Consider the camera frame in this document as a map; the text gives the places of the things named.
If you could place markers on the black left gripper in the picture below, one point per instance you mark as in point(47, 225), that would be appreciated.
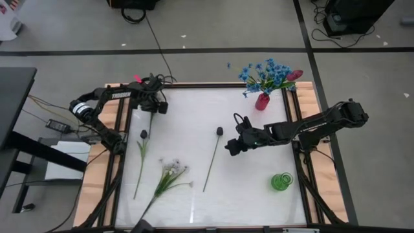
point(147, 95)

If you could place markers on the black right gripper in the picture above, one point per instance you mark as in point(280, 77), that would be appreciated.
point(255, 136)

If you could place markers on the small red stick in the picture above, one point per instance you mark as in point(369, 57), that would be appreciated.
point(138, 78)

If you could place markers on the leafy white flower bunch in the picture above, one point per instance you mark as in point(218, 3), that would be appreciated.
point(168, 181)

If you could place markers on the blue artificial flower bunch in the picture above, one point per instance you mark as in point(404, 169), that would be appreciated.
point(268, 76)

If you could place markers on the red tulip with green leaves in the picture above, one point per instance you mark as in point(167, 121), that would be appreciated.
point(295, 75)

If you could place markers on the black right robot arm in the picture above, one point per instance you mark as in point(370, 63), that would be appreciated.
point(323, 124)

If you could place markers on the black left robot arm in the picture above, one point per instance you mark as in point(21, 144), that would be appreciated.
point(121, 94)

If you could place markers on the red glass vase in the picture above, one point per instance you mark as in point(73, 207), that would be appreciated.
point(262, 103)

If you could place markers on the green glass vase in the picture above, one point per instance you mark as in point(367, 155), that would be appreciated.
point(281, 182)

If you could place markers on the black tulip with green leaves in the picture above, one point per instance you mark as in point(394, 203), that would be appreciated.
point(144, 134)

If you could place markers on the light wooden base board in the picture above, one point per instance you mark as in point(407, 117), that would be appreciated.
point(93, 181)

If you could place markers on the black power adapter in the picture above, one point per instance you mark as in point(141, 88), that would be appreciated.
point(58, 126)

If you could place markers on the white flat box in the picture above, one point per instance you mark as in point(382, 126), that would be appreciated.
point(68, 160)

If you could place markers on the black computer tower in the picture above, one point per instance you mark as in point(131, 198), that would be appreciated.
point(132, 3)
point(355, 14)

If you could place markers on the dark rounded object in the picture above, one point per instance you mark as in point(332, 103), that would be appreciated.
point(142, 227)

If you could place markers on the black desk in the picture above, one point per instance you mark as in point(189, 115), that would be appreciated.
point(16, 97)

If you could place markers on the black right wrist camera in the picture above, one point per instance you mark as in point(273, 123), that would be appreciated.
point(244, 121)

